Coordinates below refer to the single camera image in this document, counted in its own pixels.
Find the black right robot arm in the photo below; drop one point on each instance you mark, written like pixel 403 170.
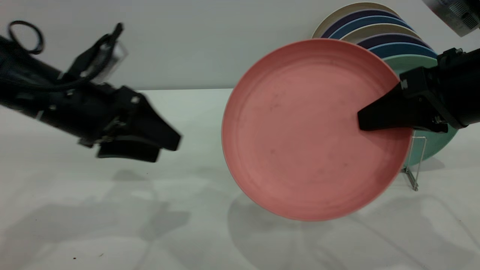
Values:
pixel 467 82

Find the beige round plate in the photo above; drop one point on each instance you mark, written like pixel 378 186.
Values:
pixel 375 30
pixel 352 7

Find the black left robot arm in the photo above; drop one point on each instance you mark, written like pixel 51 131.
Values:
pixel 26 86

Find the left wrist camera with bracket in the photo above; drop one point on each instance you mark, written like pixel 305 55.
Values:
pixel 95 52

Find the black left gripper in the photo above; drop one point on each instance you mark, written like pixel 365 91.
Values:
pixel 112 112

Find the pink round plate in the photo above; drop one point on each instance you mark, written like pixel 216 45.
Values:
pixel 300 131

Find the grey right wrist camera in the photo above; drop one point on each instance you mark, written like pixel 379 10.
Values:
pixel 455 13

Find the green round plate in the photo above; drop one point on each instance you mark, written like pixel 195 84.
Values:
pixel 435 146

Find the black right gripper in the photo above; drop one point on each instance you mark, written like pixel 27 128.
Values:
pixel 431 86

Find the blue round plate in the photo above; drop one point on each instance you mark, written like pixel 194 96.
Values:
pixel 405 49
pixel 367 20

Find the purple round plate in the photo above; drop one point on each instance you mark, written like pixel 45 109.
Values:
pixel 356 15
pixel 390 39

